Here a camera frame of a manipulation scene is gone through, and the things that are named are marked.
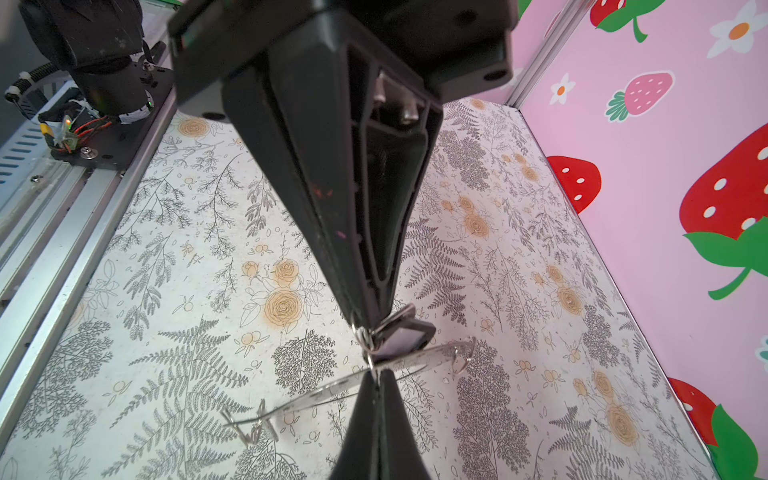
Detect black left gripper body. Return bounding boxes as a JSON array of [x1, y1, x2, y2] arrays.
[[168, 1, 518, 120]]

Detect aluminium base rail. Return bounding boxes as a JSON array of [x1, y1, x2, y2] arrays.
[[1, 51, 176, 444]]

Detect small split key ring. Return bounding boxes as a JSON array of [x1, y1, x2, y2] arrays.
[[353, 323, 379, 370]]

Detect aluminium corner post right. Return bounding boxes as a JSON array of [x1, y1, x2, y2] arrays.
[[506, 1, 595, 110]]

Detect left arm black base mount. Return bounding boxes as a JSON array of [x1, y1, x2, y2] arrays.
[[38, 41, 174, 170]]

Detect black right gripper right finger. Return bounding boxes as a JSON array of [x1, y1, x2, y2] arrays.
[[377, 369, 429, 480]]

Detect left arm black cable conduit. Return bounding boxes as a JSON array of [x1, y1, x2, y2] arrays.
[[4, 59, 67, 121]]

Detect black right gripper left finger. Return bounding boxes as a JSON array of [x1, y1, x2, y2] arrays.
[[329, 373, 379, 480]]

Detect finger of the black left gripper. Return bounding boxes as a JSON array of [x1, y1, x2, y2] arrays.
[[222, 65, 354, 324], [267, 21, 441, 327]]

